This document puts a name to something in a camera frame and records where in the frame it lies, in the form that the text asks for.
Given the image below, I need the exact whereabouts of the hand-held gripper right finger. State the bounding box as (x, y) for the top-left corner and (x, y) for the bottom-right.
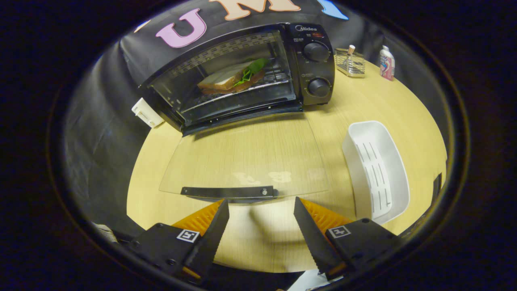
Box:
(294, 197), (402, 280)

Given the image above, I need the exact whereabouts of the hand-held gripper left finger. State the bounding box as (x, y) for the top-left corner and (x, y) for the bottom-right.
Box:
(129, 199), (230, 283)

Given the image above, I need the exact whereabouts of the lettuce sandwich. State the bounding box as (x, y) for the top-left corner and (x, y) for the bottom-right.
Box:
(197, 58), (269, 95)

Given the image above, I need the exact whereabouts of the black toaster oven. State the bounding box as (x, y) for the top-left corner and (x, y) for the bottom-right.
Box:
(139, 22), (336, 202)

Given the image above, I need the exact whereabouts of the white pop-up toaster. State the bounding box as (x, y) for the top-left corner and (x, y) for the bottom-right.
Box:
(132, 97), (165, 129)

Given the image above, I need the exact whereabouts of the white paper sheet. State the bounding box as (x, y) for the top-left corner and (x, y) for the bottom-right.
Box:
(288, 270), (326, 291)

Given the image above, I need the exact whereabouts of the white plastic tray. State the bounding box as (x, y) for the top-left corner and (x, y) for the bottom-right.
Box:
(342, 120), (410, 225)

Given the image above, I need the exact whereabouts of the clear square holder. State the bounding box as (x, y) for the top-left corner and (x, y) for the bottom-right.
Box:
(335, 44), (366, 78)

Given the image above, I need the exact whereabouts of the white pink-label bottle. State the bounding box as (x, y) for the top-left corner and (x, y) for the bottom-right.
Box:
(379, 45), (395, 81)

